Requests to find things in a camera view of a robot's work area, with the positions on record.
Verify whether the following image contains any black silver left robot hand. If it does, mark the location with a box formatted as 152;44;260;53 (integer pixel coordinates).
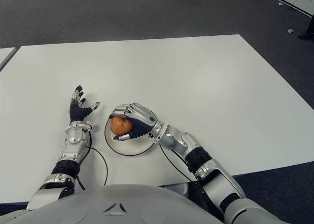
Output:
69;85;101;124

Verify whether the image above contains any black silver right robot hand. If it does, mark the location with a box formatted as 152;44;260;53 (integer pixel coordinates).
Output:
108;102;163;142

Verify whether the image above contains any red yellow apple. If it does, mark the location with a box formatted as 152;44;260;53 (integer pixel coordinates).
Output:
110;116;134;136

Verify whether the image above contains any white plate with black rim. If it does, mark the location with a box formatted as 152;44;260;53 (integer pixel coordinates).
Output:
105;106;159;157

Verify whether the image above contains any white side table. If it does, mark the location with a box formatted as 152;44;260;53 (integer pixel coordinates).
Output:
0;47;17;70

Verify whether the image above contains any grey robot torso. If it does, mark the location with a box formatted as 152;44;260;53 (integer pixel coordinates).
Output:
0;183;226;224

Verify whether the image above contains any dark shoe and trouser leg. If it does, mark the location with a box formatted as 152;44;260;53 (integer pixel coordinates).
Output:
298;20;314;40

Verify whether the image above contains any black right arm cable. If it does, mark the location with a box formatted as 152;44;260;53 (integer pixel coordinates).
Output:
159;144;199;185

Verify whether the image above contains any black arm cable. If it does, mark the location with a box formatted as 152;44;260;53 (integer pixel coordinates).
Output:
76;133;108;191
159;144;199;185

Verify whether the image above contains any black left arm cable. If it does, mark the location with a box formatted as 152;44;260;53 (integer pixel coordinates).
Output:
76;133;108;191

